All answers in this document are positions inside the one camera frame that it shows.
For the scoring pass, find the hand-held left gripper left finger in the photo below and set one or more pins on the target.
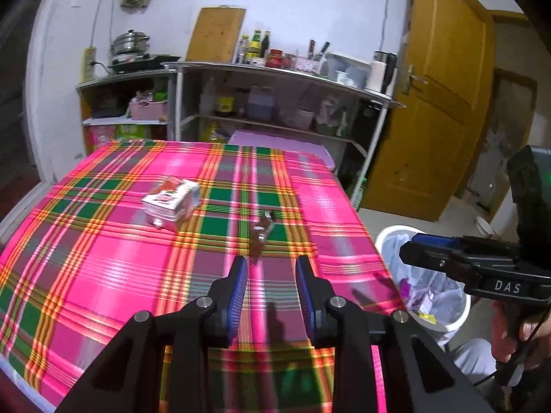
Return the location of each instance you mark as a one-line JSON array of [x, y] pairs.
[[236, 297]]

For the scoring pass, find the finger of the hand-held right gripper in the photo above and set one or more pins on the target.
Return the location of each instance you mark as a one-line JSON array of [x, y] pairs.
[[434, 240], [426, 258]]

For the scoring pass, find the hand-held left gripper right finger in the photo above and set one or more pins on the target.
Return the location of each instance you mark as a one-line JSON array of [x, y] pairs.
[[305, 297]]

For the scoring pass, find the white bin liner bag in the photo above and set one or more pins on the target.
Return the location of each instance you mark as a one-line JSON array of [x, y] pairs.
[[396, 262]]

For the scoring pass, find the magenta wrapper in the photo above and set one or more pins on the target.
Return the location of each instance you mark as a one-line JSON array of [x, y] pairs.
[[404, 286]]

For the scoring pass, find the purple drink carton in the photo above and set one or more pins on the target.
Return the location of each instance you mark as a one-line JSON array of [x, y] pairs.
[[419, 299]]

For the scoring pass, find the white trash bin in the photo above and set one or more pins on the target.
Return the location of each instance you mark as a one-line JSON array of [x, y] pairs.
[[387, 234]]

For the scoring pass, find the yellow snack wrapper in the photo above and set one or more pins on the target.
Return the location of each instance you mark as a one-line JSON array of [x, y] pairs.
[[426, 319]]

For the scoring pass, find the brown candy wrapper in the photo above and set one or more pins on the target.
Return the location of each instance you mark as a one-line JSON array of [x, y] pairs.
[[259, 236]]

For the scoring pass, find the small white red printed box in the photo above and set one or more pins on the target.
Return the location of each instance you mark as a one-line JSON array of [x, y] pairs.
[[172, 202]]

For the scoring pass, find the person's right hand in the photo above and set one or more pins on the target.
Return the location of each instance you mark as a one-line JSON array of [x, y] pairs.
[[538, 335]]

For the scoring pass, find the white bowl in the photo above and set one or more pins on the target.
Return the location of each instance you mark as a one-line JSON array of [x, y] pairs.
[[485, 226]]

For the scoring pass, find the person's grey trouser leg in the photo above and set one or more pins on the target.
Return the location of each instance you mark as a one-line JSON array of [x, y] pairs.
[[473, 357]]

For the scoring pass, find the green plastic bottle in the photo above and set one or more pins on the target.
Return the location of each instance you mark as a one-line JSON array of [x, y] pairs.
[[359, 191]]

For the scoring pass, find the yellow wooden door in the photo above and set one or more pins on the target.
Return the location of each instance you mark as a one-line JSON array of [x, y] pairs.
[[443, 116]]

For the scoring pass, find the pink plaid tablecloth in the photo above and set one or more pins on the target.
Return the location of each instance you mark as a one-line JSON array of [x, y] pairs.
[[107, 266]]

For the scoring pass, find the pink lidded storage box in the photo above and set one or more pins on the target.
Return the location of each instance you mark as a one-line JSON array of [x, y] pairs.
[[280, 144]]

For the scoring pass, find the crumpled plastic bags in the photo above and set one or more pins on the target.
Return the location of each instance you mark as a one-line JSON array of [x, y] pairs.
[[331, 116]]

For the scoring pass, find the yellow oil bottle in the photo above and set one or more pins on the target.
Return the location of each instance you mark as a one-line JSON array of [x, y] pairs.
[[214, 133]]

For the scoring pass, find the white plastic tub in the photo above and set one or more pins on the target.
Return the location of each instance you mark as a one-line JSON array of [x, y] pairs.
[[304, 118]]

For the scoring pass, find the clear plastic container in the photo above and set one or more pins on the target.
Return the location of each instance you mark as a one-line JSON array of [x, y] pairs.
[[348, 69]]

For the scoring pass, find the white plastic jug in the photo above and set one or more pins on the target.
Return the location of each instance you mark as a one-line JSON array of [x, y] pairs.
[[260, 105]]

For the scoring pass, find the brown oil bottle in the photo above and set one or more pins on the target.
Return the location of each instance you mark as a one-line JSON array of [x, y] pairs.
[[224, 103]]

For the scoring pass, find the colourful printed carton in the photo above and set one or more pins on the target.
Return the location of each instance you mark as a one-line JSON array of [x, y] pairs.
[[120, 135]]

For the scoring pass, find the clear plastic bottle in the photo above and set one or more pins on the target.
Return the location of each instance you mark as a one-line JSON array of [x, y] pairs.
[[208, 99]]

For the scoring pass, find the pink plastic basket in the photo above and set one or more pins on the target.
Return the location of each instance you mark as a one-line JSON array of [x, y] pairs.
[[148, 111]]

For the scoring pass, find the pink knife holder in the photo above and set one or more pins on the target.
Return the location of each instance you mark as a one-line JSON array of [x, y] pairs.
[[308, 66]]

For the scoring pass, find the large metal shelf unit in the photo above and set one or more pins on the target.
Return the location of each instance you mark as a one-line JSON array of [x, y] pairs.
[[258, 71]]

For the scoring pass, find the small glass jar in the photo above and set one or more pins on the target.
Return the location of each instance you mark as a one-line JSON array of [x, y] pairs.
[[290, 61]]

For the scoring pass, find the red sauce jar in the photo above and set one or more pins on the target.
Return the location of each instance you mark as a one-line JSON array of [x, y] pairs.
[[275, 59]]

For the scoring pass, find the small metal shelf unit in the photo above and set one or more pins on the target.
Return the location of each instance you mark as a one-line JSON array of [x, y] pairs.
[[125, 81]]

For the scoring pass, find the clear glass bottle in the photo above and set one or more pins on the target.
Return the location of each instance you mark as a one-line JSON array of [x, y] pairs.
[[243, 51]]

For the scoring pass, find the green labelled bottle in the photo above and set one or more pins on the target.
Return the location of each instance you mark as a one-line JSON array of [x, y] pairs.
[[256, 47]]

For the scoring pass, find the black induction cooker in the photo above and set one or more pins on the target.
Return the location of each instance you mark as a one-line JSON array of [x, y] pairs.
[[142, 62]]

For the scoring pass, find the dark sauce bottle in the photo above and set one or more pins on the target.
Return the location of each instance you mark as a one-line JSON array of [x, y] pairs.
[[266, 45]]

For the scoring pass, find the wooden cutting board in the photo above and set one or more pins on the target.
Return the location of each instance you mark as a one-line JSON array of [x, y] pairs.
[[215, 34]]

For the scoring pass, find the steel cooking pot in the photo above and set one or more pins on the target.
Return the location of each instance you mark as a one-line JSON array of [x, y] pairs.
[[129, 45]]

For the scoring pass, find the yellow power strip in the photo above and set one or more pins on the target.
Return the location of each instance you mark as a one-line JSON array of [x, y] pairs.
[[88, 64]]

